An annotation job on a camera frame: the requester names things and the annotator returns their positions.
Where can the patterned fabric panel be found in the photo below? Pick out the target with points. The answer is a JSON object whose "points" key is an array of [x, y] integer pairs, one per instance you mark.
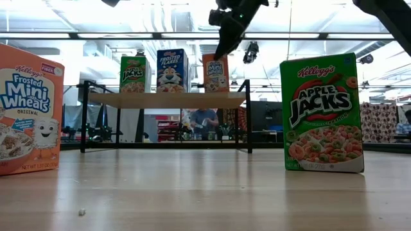
{"points": [[379, 122]]}

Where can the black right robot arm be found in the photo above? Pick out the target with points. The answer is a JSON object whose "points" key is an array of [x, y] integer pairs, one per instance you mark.
{"points": [[385, 16]]}

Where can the black cabinet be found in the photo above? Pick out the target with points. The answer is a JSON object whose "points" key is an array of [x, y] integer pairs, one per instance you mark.
{"points": [[266, 115]]}

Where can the small white crumb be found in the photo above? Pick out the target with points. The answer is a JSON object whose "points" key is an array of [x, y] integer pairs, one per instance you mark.
{"points": [[82, 212]]}

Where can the blue Frosted Flakes cereal box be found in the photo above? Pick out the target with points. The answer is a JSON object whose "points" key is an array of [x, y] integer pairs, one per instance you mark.
{"points": [[171, 72]]}

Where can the black aluminium rig frame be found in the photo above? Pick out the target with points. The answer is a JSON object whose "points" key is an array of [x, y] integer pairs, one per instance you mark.
{"points": [[157, 36]]}

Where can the green Apple Jacks cereal box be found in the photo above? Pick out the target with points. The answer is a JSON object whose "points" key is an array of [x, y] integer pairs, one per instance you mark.
{"points": [[321, 134], [134, 75]]}

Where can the person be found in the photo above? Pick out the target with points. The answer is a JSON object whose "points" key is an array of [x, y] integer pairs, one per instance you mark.
{"points": [[406, 127], [204, 120]]}

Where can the black equipment stand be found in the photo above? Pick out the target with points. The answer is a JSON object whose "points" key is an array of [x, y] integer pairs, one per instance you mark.
{"points": [[102, 130]]}

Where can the black rig camera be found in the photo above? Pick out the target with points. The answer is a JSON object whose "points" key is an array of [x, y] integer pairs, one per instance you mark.
{"points": [[251, 52]]}

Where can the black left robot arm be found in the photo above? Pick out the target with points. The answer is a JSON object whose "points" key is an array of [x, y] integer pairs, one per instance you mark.
{"points": [[110, 2]]}

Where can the red storage shelf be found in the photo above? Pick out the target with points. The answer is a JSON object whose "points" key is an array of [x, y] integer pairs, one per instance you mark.
{"points": [[167, 128]]}

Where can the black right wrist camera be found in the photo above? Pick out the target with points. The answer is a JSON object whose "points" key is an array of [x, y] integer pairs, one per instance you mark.
{"points": [[216, 17]]}

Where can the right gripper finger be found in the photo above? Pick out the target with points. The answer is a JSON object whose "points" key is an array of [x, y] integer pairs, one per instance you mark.
{"points": [[231, 38]]}

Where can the orange Frosted Mini Wheats box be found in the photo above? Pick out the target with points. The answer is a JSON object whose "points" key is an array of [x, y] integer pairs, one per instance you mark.
{"points": [[29, 134], [215, 75]]}

